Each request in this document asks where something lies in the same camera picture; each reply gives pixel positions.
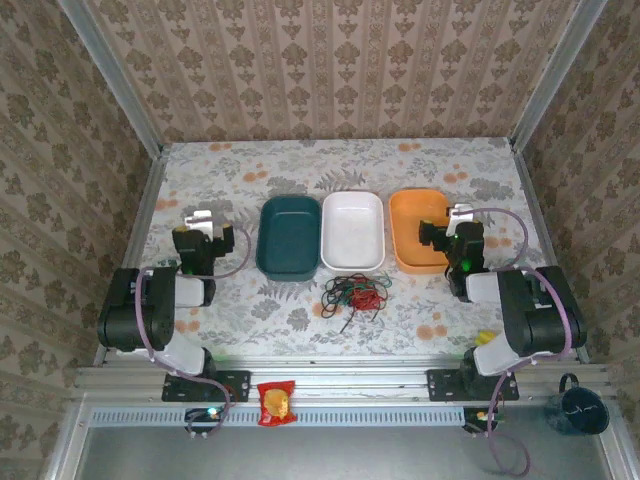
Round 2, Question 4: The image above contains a small controller board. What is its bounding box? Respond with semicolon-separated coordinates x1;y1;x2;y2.
184;407;225;435
463;407;503;435

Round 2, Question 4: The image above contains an aluminium mounting rail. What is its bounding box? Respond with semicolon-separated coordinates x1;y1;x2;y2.
74;355;614;401

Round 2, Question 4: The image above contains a white plastic bin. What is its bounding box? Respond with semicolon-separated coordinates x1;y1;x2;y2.
320;190;386;272

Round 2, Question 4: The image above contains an aluminium frame post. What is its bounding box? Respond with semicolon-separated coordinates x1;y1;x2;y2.
509;0;609;151
57;0;166;159

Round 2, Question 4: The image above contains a green cable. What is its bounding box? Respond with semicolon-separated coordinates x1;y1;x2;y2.
327;272;394;309

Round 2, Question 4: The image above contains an aluminium table side rail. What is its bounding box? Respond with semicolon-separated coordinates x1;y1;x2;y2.
94;149;169;366
509;139;591;361

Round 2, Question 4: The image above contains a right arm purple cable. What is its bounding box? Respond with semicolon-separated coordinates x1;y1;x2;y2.
469;208;576;477

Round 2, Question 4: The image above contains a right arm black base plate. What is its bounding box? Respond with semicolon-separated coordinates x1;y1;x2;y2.
425;368;520;402

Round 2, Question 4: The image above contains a black mug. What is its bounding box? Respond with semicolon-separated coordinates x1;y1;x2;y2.
544;372;611;436

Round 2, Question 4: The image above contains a black cable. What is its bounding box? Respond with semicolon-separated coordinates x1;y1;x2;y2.
319;276;362;334

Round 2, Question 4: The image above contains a white slotted cable duct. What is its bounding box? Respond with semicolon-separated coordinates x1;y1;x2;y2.
89;405;466;429

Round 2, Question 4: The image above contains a red snack packet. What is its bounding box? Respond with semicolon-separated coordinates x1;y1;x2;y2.
256;379;297;427

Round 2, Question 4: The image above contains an orange plastic bin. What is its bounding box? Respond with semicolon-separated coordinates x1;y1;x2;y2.
388;188;454;275

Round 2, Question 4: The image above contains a red cable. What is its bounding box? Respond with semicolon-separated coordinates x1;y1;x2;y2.
343;276;390;312

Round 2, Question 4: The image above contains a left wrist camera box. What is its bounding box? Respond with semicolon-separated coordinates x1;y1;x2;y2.
183;210;217;235

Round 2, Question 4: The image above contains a dark green plastic bin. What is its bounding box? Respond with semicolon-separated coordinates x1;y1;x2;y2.
255;194;322;281

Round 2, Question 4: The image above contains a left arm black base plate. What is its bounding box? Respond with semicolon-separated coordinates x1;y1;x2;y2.
160;370;251;403

